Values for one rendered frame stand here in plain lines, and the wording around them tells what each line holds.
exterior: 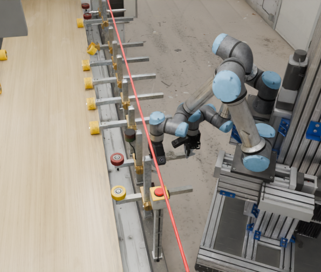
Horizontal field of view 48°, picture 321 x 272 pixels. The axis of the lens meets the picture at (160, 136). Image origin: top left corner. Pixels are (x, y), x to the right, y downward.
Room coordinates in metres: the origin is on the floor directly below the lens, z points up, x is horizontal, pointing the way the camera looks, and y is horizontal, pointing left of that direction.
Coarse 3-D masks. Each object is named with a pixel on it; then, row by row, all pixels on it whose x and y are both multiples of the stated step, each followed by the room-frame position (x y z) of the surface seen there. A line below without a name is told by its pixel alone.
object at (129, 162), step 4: (180, 152) 1.57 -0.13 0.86; (184, 152) 1.57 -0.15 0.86; (180, 156) 1.55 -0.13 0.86; (184, 156) 1.55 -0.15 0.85; (124, 160) 1.49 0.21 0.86; (128, 160) 1.49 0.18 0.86; (132, 160) 1.49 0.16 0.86; (168, 160) 1.53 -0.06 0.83; (124, 164) 1.46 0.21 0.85; (128, 164) 1.47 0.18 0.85; (132, 164) 1.47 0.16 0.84
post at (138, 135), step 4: (136, 132) 1.45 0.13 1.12; (140, 132) 1.45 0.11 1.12; (136, 136) 1.44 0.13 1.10; (140, 136) 1.44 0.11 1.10; (136, 140) 1.44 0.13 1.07; (140, 140) 1.44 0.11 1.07; (136, 144) 1.44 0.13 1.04; (140, 144) 1.44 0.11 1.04; (136, 148) 1.44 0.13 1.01; (140, 148) 1.44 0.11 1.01; (136, 152) 1.44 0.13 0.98; (140, 152) 1.44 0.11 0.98; (136, 156) 1.44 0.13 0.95; (140, 156) 1.44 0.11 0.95; (136, 160) 1.44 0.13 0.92; (140, 160) 1.44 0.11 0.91; (136, 164) 1.44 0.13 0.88; (140, 164) 1.44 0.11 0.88; (136, 176) 1.44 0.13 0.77; (140, 176) 1.44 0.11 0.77; (136, 180) 1.45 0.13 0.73; (140, 180) 1.44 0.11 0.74
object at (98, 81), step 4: (124, 76) 2.24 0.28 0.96; (128, 76) 2.24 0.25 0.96; (132, 76) 2.25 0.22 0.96; (136, 76) 2.25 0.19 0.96; (140, 76) 2.25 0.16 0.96; (144, 76) 2.25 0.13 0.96; (148, 76) 2.26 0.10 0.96; (152, 76) 2.27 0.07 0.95; (92, 80) 2.17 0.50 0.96; (96, 80) 2.17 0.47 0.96; (100, 80) 2.18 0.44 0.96; (104, 80) 2.18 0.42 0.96; (108, 80) 2.19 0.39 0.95; (112, 80) 2.20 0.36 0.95; (116, 80) 2.20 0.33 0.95; (128, 80) 2.23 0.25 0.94; (96, 84) 2.17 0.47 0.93
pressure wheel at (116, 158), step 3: (114, 153) 1.50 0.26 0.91; (117, 153) 1.50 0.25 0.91; (120, 153) 1.50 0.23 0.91; (111, 156) 1.47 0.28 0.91; (114, 156) 1.48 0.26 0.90; (117, 156) 1.47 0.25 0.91; (120, 156) 1.48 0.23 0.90; (123, 156) 1.48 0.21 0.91; (111, 159) 1.45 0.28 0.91; (114, 159) 1.45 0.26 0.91; (117, 159) 1.45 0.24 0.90; (120, 159) 1.45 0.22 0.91; (123, 159) 1.45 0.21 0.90; (111, 162) 1.44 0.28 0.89; (114, 162) 1.43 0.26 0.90; (117, 162) 1.43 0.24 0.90; (120, 162) 1.43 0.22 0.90; (123, 162) 1.45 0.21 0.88; (114, 165) 1.43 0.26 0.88; (117, 165) 1.43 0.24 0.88; (117, 168) 1.46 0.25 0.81
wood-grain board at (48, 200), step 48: (48, 0) 3.73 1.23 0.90; (48, 48) 2.72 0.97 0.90; (0, 96) 2.03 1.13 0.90; (48, 96) 2.05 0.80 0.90; (0, 144) 1.55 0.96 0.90; (48, 144) 1.56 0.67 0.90; (96, 144) 1.58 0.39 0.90; (0, 192) 1.19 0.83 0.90; (48, 192) 1.20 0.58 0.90; (96, 192) 1.21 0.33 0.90; (0, 240) 0.90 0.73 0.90; (48, 240) 0.91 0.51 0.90; (96, 240) 0.92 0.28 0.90
